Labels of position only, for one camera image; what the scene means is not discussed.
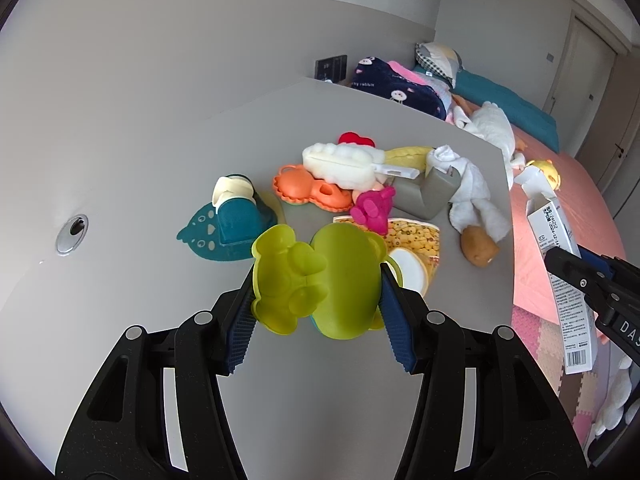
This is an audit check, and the magenta plastic toy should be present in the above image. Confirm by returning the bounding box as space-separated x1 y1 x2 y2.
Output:
349 186 396 236

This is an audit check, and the yellow emoji-print packet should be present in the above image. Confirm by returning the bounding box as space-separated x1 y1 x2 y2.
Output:
323 217 440 298

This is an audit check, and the navy fleece blanket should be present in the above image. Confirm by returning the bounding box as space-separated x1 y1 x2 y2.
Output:
350 56 449 119

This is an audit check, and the orange scalloped plastic toy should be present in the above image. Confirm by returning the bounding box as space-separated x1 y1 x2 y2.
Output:
272 165 352 212

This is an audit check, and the teal owl felt coaster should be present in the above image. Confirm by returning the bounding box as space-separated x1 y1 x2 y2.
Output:
176 203 252 262

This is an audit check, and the white barcode carton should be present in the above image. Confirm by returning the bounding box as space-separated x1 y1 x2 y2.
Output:
526 194 598 375

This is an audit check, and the colourful foam floor mat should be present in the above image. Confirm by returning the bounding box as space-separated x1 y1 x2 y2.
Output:
511 307 608 446

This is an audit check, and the white goose plush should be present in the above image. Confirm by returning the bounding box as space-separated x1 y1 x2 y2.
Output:
451 101 526 188

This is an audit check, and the pink garment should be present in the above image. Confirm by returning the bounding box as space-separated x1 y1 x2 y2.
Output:
388 61 427 86

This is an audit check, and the pink bed sheet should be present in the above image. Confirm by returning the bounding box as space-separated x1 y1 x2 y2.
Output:
510 127 626 324

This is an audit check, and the black wall socket panel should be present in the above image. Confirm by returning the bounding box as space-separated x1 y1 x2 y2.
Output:
314 54 348 84

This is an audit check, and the teal pillow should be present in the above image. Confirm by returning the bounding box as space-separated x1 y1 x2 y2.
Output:
412 64 561 153

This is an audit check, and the checkered patchwork pillow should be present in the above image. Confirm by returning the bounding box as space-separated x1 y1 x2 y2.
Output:
414 42 463 89

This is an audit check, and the white plush toy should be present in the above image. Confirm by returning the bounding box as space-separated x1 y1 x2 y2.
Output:
593 356 632 437

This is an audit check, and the grey paper box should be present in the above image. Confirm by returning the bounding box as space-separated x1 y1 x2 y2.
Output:
392 167 461 220

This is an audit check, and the red heart toy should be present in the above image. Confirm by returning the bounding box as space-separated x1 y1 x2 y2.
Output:
338 131 375 148

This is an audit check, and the yellow snack packet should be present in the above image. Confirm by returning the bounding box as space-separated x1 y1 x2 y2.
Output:
385 146 433 172

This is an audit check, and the yellow chick plush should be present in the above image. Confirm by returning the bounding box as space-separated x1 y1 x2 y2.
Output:
526 159 562 191

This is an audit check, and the brown potato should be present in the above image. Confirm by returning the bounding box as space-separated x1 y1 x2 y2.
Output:
460 226 500 268

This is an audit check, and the white sponge brush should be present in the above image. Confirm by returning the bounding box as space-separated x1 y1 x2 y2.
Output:
302 143 420 191

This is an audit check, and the green bear-shaped mould toy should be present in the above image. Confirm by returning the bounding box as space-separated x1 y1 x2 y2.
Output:
252 222 401 340

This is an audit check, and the silver cable grommet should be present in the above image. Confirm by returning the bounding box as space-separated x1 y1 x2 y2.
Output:
54 214 89 257

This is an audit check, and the white crumpled cloth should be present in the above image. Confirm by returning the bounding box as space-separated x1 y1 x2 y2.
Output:
426 145 511 243

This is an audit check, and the wardrobe door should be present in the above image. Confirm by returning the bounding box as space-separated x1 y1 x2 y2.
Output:
544 16 616 130

